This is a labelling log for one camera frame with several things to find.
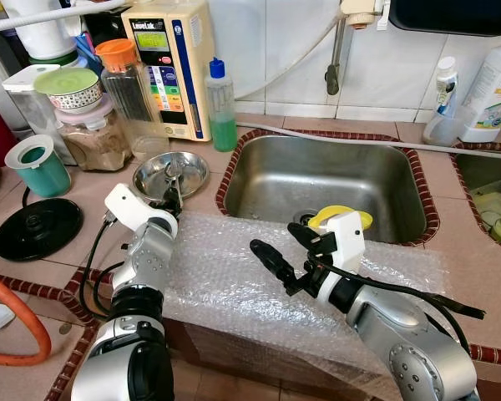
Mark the pink-lid jar of brown powder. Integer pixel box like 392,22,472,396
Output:
57,96,134,172

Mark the white plastic jug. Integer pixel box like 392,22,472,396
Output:
0,0,80,63

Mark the clear container with white lid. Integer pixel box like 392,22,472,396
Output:
2,64,72,164

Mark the thin white hose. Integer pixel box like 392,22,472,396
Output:
238,121,501,160

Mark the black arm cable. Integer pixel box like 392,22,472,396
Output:
79,219,122,318
305,259,473,352

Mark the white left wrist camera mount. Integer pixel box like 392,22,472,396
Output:
104,184,178,236

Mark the large steel sink basin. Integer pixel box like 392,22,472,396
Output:
221,134,431,245

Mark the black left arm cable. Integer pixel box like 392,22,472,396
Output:
79,219,122,318

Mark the small white spray bottle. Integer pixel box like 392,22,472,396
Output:
423,56,462,147

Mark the yellowish clear plastic container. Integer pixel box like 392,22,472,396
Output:
476,188,501,226

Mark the patterned bowl with green lid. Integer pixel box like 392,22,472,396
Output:
33,67,104,114

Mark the black flat strip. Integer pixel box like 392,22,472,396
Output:
417,292,487,320

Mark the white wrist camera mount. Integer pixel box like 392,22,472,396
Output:
316,211,367,297
104,184,178,236

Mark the white pipe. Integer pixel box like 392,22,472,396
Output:
0,0,126,36

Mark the glass jar with orange lid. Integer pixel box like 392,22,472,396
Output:
95,38,170,160

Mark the round steel bowl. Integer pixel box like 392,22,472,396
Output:
132,151,210,201

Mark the white detergent bottle yellow cap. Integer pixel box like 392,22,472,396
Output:
459,38,501,143

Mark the black framed window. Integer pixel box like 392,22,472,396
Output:
388,0,501,36

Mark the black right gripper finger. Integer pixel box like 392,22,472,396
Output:
250,239,300,293
286,221,322,251

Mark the cream water ionizer machine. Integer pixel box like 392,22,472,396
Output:
121,0,215,141

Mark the wall faucet with grey spout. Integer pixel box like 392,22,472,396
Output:
324,0,383,95

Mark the clear bubble wrap sheet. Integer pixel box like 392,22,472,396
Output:
163,213,477,393

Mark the teal cup with white rim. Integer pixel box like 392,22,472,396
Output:
4,135,72,199

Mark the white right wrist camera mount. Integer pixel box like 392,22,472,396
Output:
316,211,367,297

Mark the orange hose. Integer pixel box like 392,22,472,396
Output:
0,269,53,366

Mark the blue-cap bottle with green liquid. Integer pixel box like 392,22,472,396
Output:
205,57,239,153

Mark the black round lid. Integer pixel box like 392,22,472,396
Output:
0,198,84,262

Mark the small steel sink basin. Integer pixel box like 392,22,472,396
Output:
455,150,501,251

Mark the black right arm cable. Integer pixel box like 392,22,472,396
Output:
305,259,473,352

